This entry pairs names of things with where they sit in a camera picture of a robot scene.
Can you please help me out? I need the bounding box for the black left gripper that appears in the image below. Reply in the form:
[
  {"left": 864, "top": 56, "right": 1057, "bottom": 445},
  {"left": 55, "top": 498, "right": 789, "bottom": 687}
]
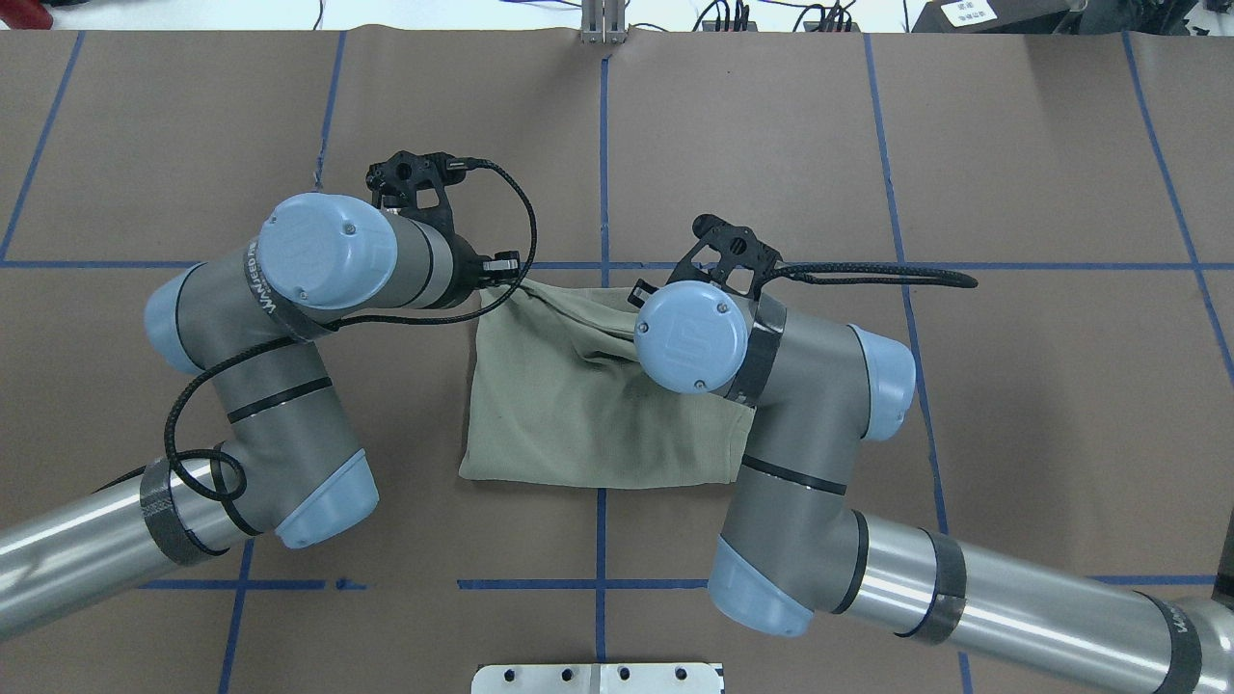
[{"left": 448, "top": 236, "right": 527, "bottom": 307}]

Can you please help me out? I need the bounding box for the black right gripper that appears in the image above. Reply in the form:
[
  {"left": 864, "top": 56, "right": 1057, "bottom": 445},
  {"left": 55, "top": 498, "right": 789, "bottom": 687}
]
[{"left": 668, "top": 214, "right": 784, "bottom": 303}]

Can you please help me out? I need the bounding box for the green long-sleeve shirt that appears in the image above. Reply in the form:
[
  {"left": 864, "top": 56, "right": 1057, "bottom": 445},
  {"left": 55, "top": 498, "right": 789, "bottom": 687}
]
[{"left": 459, "top": 280, "right": 754, "bottom": 491}]

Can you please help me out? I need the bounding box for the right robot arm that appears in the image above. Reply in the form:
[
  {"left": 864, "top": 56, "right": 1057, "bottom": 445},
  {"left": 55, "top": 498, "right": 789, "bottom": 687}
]
[{"left": 629, "top": 214, "right": 1232, "bottom": 693}]

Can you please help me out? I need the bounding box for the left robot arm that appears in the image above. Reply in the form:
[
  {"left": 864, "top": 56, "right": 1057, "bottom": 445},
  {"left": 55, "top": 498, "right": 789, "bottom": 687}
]
[{"left": 2, "top": 193, "right": 529, "bottom": 640}]

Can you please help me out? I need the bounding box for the black box with label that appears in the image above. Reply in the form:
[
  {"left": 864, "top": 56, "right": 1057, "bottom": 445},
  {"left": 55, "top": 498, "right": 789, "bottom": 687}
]
[{"left": 909, "top": 1, "right": 1088, "bottom": 35}]

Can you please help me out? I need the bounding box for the red bottle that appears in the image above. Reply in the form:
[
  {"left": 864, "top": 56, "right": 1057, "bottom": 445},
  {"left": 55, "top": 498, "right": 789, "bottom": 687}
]
[{"left": 0, "top": 0, "right": 54, "bottom": 31}]

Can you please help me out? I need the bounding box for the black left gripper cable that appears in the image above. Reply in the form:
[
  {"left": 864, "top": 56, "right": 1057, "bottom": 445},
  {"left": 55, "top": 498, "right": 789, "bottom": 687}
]
[{"left": 164, "top": 159, "right": 539, "bottom": 503}]

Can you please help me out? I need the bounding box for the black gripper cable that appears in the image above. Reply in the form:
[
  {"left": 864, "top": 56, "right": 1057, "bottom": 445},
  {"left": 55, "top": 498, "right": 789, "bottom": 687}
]
[
  {"left": 164, "top": 159, "right": 539, "bottom": 503},
  {"left": 763, "top": 261, "right": 979, "bottom": 290}
]

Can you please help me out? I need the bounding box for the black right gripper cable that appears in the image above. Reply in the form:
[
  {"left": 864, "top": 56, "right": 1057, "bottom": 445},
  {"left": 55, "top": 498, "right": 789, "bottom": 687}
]
[{"left": 763, "top": 261, "right": 979, "bottom": 290}]

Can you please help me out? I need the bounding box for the aluminium frame post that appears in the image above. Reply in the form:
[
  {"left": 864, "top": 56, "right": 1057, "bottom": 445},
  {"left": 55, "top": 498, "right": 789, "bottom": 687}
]
[{"left": 578, "top": 0, "right": 629, "bottom": 44}]

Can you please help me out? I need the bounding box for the white metal mount base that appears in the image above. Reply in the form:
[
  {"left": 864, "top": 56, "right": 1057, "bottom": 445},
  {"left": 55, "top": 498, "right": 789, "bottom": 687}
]
[{"left": 470, "top": 662, "right": 726, "bottom": 693}]

